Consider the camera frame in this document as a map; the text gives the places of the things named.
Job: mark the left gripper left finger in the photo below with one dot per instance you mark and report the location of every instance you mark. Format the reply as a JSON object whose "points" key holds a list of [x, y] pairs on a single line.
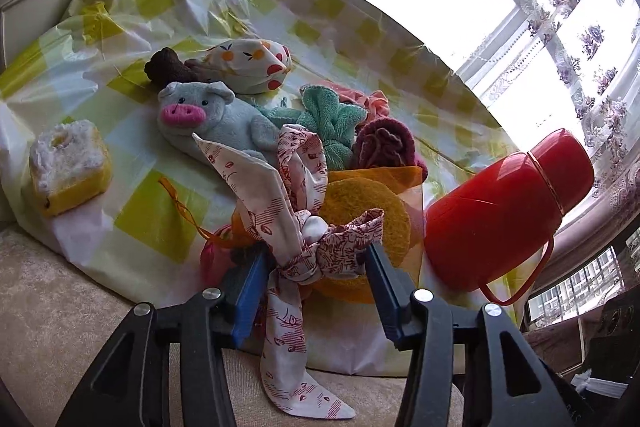
{"points": [[127, 382]]}

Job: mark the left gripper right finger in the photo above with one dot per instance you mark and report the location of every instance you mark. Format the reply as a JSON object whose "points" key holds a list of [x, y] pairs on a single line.
{"points": [[505, 383]]}

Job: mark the pink beaded pouch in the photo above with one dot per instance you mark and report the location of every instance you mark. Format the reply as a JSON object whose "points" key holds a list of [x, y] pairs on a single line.
{"points": [[215, 260]]}

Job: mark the orange mesh bag with sponge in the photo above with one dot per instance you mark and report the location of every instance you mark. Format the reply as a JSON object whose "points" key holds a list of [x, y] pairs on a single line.
{"points": [[393, 191]]}

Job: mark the yellow white sponge block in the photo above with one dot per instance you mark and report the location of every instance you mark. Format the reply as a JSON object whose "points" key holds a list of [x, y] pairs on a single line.
{"points": [[69, 164]]}

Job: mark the red print white scarf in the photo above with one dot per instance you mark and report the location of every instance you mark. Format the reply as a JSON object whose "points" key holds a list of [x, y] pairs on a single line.
{"points": [[279, 204]]}

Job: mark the magenta knit cloth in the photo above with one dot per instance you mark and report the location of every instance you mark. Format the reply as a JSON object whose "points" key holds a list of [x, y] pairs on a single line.
{"points": [[386, 142]]}

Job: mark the grey plush pig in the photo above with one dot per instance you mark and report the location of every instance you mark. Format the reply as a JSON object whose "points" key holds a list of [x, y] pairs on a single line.
{"points": [[215, 114]]}

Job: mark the teal green towel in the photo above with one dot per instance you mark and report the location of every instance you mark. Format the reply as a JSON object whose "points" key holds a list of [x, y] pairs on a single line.
{"points": [[328, 117]]}

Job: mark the red thermos jug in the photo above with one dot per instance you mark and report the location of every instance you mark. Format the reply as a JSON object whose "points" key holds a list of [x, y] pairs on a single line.
{"points": [[497, 220]]}

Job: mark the green checkered plastic tablecloth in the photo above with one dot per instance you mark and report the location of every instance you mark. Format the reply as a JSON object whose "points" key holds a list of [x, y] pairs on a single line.
{"points": [[137, 133]]}

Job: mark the pink coral scrunchie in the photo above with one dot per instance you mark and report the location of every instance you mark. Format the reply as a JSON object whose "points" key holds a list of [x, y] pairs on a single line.
{"points": [[376, 103]]}

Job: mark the dark brown plush piece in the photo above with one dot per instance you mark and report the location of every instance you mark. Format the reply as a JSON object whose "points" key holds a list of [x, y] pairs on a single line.
{"points": [[166, 67]]}

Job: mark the white lace sheer curtain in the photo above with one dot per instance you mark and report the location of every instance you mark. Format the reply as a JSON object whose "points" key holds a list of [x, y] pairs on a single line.
{"points": [[538, 65]]}

